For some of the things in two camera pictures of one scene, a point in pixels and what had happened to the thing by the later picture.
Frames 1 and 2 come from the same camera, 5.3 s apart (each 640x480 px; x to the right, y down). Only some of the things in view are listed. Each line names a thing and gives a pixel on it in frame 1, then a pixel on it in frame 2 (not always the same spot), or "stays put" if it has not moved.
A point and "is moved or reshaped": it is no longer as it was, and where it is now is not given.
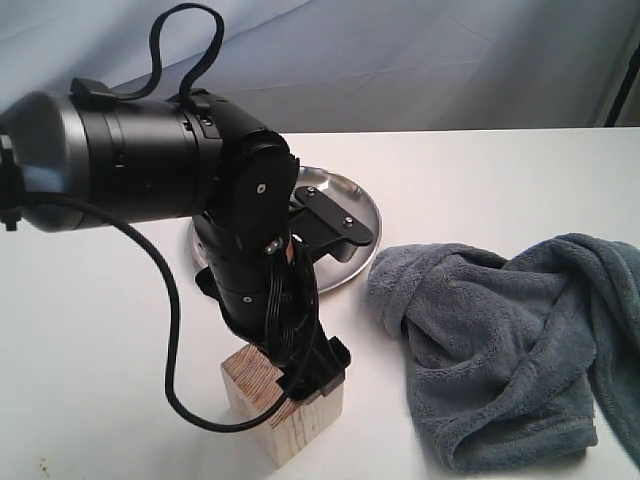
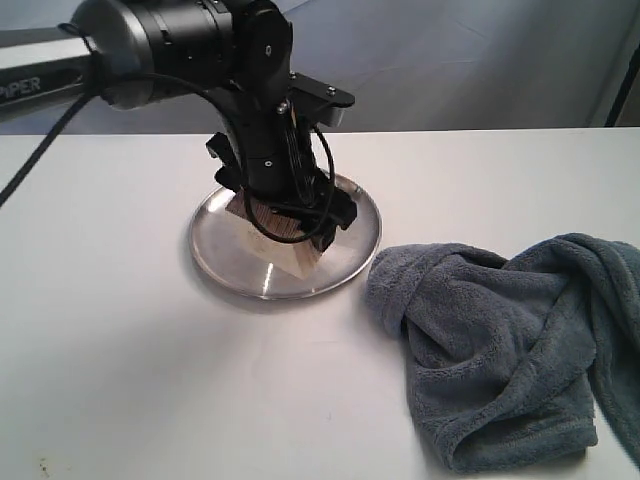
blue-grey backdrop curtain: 342,66 stays put
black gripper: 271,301 → 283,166
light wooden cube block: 298,429 is moved or reshaped
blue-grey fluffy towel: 511,361 stays put
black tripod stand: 633,67 stays put
